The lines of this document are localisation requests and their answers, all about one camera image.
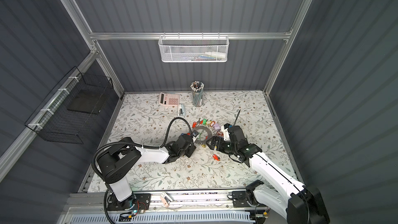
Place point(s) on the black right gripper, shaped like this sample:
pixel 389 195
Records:
pixel 221 141

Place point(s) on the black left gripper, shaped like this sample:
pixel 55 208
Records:
pixel 193 148

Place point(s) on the round metal key organizer plate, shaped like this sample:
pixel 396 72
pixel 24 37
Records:
pixel 203 133

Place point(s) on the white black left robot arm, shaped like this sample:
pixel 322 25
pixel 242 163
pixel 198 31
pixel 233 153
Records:
pixel 113 161

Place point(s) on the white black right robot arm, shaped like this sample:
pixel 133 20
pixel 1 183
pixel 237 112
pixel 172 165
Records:
pixel 290 198

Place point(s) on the red key tag on table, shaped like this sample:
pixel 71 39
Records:
pixel 217 158

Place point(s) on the light blue stapler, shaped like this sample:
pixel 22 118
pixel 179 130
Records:
pixel 181 110

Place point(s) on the pink desk calculator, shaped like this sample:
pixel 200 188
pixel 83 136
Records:
pixel 169 99

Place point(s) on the clear pen cup with pens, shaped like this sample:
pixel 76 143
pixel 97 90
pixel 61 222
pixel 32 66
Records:
pixel 197 88

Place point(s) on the white bottle in basket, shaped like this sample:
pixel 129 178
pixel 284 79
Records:
pixel 216 55

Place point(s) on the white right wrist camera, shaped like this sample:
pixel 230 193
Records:
pixel 224 129

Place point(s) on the white wire wall basket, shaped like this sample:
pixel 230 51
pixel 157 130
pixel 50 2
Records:
pixel 191 50

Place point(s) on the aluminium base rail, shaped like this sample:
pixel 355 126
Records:
pixel 195 206

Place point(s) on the black wire side basket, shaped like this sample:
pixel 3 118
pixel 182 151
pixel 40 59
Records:
pixel 70 113

